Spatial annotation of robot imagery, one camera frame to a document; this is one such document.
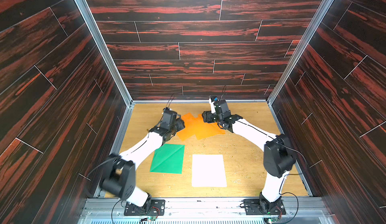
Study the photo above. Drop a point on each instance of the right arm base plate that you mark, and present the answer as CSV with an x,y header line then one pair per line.
x,y
263,207

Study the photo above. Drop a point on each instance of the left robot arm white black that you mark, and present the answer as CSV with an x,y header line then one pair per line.
x,y
119,171

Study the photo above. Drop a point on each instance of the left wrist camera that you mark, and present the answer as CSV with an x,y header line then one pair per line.
x,y
168,118

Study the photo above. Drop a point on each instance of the pale yellow paper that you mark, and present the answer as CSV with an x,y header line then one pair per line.
x,y
208,171

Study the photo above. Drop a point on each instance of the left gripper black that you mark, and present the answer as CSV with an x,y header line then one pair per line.
x,y
180,123

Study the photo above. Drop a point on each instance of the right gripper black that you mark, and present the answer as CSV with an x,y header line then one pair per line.
x,y
206,116

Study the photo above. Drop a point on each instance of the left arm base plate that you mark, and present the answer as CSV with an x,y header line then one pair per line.
x,y
154,207

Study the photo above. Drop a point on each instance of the front aluminium frame rail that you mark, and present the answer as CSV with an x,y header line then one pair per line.
x,y
206,210

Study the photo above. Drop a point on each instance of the orange paper sheet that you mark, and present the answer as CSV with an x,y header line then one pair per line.
x,y
203,130
191,124

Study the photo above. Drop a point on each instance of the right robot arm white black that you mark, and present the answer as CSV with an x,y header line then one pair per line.
x,y
277,159

